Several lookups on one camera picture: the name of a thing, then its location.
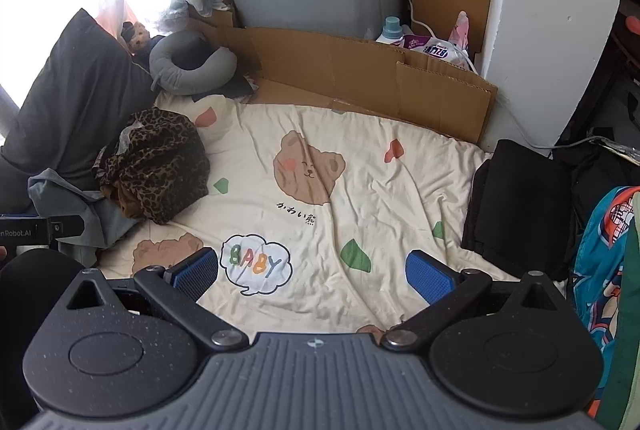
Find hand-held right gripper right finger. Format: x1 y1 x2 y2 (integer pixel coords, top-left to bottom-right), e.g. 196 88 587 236
381 250 576 352

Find black pillow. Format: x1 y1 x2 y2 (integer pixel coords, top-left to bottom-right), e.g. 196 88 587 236
0 8 156 211

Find leopard print garment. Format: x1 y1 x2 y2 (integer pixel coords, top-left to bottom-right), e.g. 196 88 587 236
97 107 211 225

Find loose black clothes pile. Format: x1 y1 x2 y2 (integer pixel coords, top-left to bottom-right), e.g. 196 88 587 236
552 142 640 231

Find teal printed cloth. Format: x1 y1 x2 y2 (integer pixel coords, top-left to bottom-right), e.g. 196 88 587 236
570 186 640 416

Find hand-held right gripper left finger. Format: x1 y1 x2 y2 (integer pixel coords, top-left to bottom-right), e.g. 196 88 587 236
55 247 249 355

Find person's left forearm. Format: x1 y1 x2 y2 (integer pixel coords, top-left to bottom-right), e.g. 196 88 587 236
0 254 90 311

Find purple white refill bag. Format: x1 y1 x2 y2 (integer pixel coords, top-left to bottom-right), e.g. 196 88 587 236
400 34 473 71

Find small black cloth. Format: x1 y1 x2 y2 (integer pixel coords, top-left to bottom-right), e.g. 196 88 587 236
192 74 259 104

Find folded black clothes stack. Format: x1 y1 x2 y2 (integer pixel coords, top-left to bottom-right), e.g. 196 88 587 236
461 139 573 281

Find pink white pouch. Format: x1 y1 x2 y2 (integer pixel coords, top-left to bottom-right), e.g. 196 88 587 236
450 11 472 53

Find green cloth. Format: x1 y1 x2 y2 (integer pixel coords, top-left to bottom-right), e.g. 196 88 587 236
597 195 640 430

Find small brown plush toy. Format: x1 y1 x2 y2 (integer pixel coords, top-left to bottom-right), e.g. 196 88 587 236
121 22 152 56

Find grey neck pillow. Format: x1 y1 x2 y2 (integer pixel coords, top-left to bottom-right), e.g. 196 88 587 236
149 30 239 96

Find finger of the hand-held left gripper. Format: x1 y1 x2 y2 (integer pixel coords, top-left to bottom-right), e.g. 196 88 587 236
47 215 84 241

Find cream bear print bed sheet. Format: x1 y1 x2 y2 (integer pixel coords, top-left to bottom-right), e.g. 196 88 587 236
97 90 571 346

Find white detergent bottle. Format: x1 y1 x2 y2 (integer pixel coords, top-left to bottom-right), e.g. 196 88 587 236
376 16 412 45

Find flat brown cardboard sheet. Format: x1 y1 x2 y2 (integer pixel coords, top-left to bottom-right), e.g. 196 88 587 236
187 7 499 145

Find grey garment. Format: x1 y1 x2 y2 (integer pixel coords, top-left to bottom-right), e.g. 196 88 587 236
27 167 143 268

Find white cable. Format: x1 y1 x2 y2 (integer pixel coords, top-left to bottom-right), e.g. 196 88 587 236
407 0 482 74

